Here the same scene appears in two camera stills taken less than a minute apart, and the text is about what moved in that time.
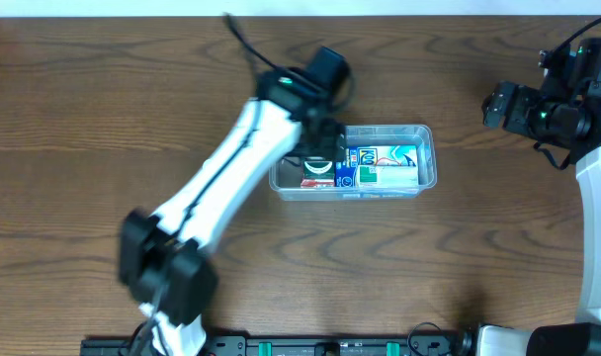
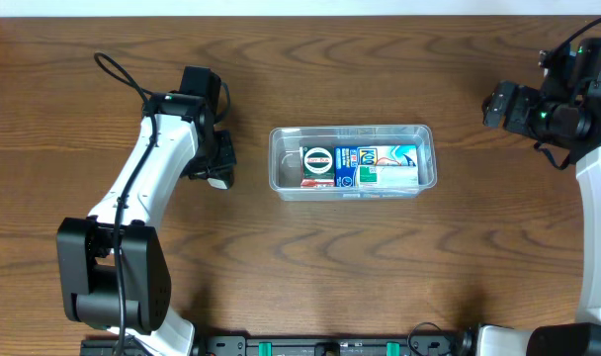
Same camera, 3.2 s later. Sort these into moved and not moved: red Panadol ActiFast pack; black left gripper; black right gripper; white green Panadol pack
Moved: black left gripper
Not moved: red Panadol ActiFast pack; white green Panadol pack; black right gripper
